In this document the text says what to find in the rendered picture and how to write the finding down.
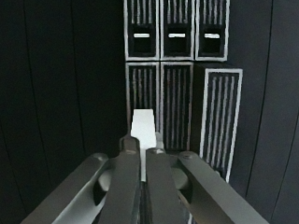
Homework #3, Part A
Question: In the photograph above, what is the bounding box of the black server rack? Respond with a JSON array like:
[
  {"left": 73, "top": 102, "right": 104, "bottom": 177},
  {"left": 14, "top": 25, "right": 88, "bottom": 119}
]
[{"left": 0, "top": 0, "right": 299, "bottom": 224}]

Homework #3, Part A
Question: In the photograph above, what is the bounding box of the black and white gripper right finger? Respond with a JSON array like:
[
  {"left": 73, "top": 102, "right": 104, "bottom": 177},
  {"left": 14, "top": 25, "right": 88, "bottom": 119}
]
[{"left": 143, "top": 109, "right": 269, "bottom": 224}]

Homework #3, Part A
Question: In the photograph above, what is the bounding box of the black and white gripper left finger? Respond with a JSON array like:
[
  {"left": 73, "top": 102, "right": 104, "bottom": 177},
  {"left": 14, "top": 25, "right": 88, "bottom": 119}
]
[{"left": 21, "top": 110, "right": 144, "bottom": 224}]

